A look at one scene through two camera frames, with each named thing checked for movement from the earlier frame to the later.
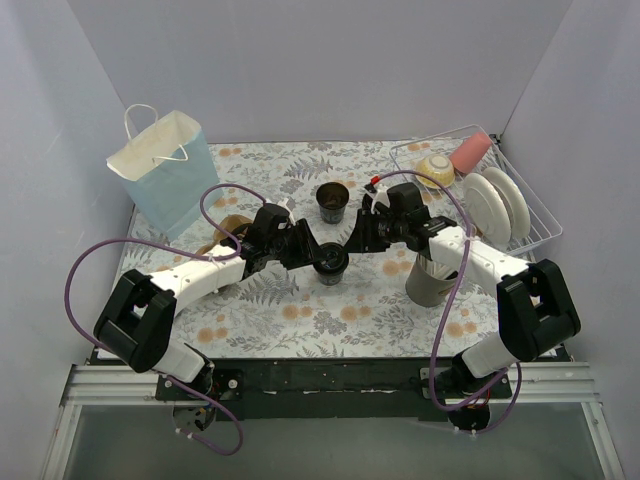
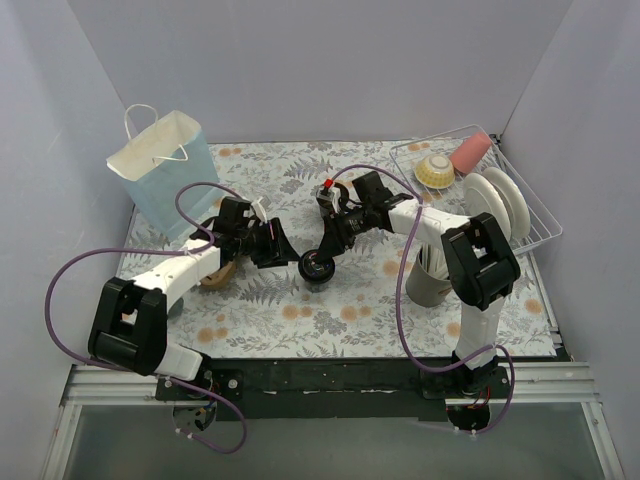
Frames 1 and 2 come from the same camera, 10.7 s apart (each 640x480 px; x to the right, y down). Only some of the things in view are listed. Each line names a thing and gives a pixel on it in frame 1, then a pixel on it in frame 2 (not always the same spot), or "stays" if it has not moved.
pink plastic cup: (469, 155) stays
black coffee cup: (330, 280) to (317, 287)
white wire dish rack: (466, 173) stays
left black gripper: (292, 240) to (270, 245)
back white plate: (519, 209) stays
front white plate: (486, 209) stays
